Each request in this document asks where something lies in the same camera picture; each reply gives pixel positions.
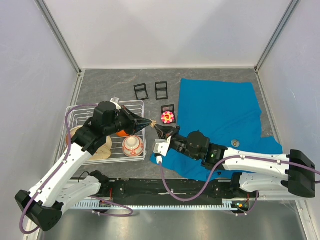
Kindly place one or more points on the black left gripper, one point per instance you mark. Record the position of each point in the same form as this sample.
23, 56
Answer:
135, 122

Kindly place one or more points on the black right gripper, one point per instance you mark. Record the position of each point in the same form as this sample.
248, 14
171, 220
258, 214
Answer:
169, 130

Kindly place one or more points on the gold leaf brooch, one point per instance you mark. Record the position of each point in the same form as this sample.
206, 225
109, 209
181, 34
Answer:
153, 123

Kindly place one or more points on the pink flower smiley brooch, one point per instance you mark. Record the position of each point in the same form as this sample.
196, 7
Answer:
168, 117

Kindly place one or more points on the blue t-shirt garment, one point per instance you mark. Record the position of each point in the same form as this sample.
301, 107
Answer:
223, 112

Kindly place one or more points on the round silver badge brooch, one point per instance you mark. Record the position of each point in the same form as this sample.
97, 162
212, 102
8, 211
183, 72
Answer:
235, 143

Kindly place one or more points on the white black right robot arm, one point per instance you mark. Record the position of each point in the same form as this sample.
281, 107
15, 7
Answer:
293, 172

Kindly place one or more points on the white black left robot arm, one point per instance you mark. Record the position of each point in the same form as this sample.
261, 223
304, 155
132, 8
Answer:
46, 202

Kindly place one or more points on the orange bowl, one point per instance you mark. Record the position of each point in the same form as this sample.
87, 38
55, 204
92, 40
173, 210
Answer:
122, 133

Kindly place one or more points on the white red patterned bowl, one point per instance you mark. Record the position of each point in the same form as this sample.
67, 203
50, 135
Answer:
133, 146

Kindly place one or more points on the cream floral plate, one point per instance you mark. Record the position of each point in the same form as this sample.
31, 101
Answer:
104, 152

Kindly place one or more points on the pink beige floral plate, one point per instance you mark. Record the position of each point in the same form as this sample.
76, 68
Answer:
72, 133

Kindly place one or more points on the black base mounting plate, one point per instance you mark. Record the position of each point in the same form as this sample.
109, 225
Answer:
129, 187

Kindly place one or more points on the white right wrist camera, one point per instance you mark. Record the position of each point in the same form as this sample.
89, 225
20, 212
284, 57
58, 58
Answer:
161, 147

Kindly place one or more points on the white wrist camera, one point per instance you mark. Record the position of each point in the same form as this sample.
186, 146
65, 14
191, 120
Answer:
161, 147
115, 100

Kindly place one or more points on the black frame stand near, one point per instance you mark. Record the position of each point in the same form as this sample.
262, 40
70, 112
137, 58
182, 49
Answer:
169, 107

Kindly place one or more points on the black frame stand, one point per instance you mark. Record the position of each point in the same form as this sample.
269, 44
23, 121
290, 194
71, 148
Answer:
161, 90
169, 107
141, 92

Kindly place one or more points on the black frame stand left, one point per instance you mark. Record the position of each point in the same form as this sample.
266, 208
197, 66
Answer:
141, 92

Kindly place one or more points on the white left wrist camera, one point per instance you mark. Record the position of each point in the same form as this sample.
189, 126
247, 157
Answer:
115, 100

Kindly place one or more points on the white wire dish rack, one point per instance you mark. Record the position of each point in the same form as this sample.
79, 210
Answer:
112, 151

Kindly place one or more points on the black frame stand middle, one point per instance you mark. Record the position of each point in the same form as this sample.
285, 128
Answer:
161, 90

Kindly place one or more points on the slotted cable duct rail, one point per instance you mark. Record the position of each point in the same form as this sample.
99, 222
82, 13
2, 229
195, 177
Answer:
95, 204

